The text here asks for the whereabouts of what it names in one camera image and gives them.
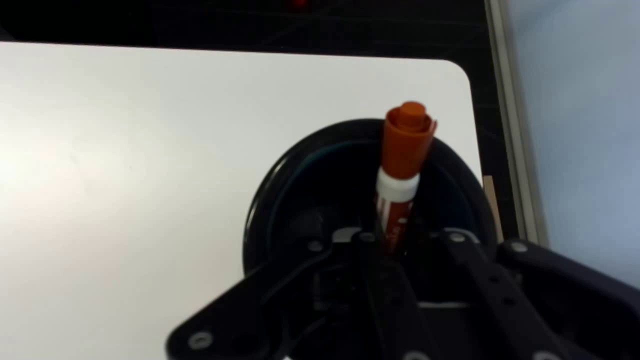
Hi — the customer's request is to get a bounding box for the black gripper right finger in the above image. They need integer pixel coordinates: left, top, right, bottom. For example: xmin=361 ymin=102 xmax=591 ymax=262
xmin=428 ymin=228 xmax=640 ymax=360

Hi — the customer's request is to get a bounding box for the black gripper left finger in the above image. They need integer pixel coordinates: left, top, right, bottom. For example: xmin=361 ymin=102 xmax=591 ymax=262
xmin=165 ymin=228 xmax=430 ymax=360

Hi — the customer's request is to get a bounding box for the orange capped white marker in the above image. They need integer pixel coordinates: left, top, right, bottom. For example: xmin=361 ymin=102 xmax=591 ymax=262
xmin=374 ymin=100 xmax=439 ymax=258

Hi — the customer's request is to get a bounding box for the black round cup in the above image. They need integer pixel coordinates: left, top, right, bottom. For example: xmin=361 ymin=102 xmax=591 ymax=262
xmin=240 ymin=118 xmax=500 ymax=282

